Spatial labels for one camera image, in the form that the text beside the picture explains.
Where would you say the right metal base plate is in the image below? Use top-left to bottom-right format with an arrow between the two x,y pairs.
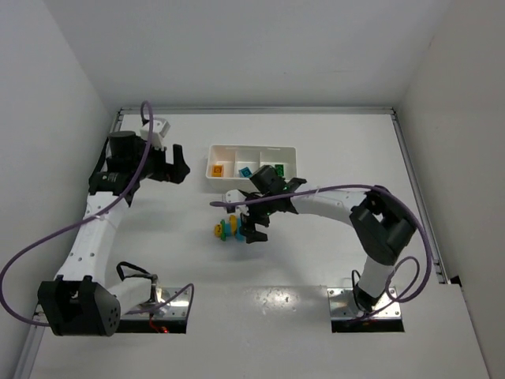
327,287 -> 402,321

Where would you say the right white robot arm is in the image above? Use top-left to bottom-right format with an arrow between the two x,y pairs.
239,166 -> 417,313

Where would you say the white three-compartment tray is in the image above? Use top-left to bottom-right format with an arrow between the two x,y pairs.
206,144 -> 297,193

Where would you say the yellow arch lego brick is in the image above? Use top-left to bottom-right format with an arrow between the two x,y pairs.
229,215 -> 240,235

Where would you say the blue curved lego brick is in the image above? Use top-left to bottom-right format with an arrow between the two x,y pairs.
238,167 -> 252,178

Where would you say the metal base plate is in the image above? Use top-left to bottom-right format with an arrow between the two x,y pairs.
121,286 -> 193,321
327,287 -> 402,321

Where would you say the yellow curved lego brick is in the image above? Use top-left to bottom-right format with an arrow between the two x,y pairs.
211,164 -> 224,178

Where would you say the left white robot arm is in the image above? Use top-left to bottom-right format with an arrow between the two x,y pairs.
37,131 -> 190,336

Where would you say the green rectangular lego brick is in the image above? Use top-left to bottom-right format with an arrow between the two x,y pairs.
274,164 -> 285,177

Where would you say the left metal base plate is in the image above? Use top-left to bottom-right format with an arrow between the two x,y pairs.
121,286 -> 193,321

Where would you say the yellow face lego piece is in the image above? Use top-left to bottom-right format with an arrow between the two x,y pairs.
214,224 -> 223,238

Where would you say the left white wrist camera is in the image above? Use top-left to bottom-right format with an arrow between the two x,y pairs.
140,118 -> 170,150

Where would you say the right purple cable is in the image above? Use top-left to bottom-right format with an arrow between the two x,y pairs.
208,183 -> 432,323

